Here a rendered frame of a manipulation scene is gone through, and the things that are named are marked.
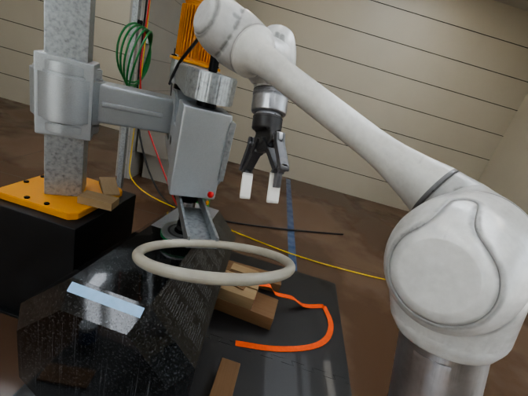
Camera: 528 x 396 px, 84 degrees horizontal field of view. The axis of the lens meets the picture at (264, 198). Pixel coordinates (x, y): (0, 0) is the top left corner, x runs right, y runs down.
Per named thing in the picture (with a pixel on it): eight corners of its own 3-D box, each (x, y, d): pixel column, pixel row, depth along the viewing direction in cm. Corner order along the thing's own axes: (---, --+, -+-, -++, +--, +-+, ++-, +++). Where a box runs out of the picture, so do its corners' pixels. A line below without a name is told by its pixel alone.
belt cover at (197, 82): (167, 83, 200) (171, 57, 194) (204, 93, 210) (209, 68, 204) (180, 107, 119) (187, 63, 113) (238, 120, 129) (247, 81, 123)
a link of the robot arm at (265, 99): (276, 101, 80) (273, 123, 80) (246, 92, 75) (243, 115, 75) (296, 93, 72) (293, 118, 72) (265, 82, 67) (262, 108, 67)
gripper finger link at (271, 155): (272, 142, 74) (274, 138, 73) (284, 176, 68) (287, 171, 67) (258, 139, 72) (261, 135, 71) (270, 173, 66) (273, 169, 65)
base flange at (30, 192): (-9, 196, 164) (-10, 188, 162) (60, 174, 210) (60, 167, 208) (73, 222, 162) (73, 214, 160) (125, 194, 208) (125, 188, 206)
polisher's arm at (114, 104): (23, 118, 146) (22, 65, 137) (36, 105, 173) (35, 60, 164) (174, 141, 183) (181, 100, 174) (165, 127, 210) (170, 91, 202)
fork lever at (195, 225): (166, 181, 167) (167, 173, 166) (199, 185, 175) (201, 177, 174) (175, 247, 109) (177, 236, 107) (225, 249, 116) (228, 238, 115)
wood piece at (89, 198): (77, 203, 173) (77, 195, 171) (86, 196, 182) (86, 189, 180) (111, 211, 175) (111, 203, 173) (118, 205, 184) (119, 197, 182)
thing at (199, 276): (131, 243, 104) (133, 235, 104) (258, 248, 124) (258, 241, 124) (130, 289, 59) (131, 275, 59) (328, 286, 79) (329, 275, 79)
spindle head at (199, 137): (164, 173, 168) (177, 93, 152) (203, 178, 177) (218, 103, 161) (167, 200, 137) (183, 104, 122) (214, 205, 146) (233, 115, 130)
